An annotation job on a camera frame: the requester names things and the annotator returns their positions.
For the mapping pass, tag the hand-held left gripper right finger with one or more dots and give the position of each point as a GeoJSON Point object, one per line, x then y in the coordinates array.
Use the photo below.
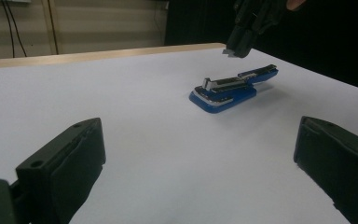
{"type": "Point", "coordinates": [338, 161]}

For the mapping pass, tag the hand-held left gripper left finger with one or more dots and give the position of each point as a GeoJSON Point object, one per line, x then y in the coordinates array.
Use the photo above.
{"type": "Point", "coordinates": [65, 165]}

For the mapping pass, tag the blue stapler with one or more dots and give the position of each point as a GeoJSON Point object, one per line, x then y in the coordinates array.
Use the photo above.
{"type": "Point", "coordinates": [223, 99]}

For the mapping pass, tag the grey staple strip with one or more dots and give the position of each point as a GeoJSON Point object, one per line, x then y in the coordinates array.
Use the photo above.
{"type": "Point", "coordinates": [230, 53]}

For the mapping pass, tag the dark curtain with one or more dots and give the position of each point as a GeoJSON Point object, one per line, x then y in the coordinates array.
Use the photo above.
{"type": "Point", "coordinates": [338, 43]}

